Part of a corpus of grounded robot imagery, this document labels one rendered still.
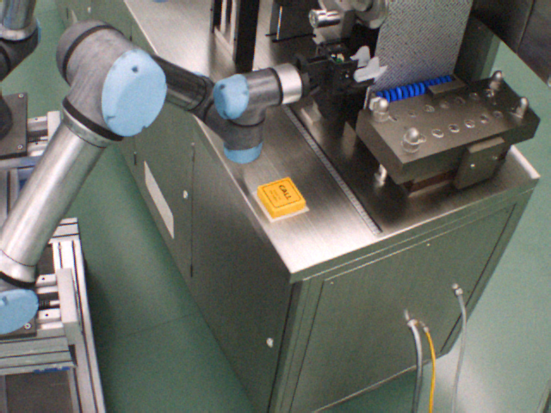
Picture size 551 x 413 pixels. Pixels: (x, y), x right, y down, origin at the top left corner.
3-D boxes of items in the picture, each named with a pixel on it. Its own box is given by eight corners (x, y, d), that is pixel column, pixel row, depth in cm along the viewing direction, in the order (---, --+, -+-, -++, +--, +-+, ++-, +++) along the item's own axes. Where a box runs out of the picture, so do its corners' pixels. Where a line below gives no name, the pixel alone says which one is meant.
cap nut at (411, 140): (397, 142, 142) (401, 125, 139) (411, 138, 144) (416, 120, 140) (407, 154, 140) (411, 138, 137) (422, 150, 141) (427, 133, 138)
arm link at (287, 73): (281, 114, 138) (262, 87, 142) (303, 107, 139) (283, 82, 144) (285, 83, 132) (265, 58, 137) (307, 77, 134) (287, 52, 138)
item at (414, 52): (366, 95, 152) (380, 25, 138) (450, 75, 160) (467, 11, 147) (367, 97, 152) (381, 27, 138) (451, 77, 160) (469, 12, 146)
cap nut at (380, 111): (367, 112, 147) (371, 95, 144) (381, 108, 148) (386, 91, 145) (377, 124, 145) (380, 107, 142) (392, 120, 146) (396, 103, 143)
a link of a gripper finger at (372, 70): (398, 57, 142) (359, 64, 139) (393, 79, 146) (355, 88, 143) (390, 48, 144) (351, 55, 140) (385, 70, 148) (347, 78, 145)
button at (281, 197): (256, 194, 147) (256, 186, 146) (287, 184, 150) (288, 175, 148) (272, 219, 144) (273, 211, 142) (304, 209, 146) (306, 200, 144)
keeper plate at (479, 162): (452, 182, 153) (466, 146, 145) (485, 170, 157) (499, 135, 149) (459, 191, 152) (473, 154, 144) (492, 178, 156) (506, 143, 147)
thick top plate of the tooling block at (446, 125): (355, 131, 152) (359, 109, 147) (492, 94, 166) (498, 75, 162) (396, 185, 143) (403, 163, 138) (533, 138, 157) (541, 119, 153)
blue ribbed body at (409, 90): (369, 101, 153) (373, 89, 150) (447, 82, 161) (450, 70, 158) (379, 112, 151) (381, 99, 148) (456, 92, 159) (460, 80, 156)
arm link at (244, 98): (209, 106, 139) (211, 71, 132) (262, 92, 143) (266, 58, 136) (226, 132, 134) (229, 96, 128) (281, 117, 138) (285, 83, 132)
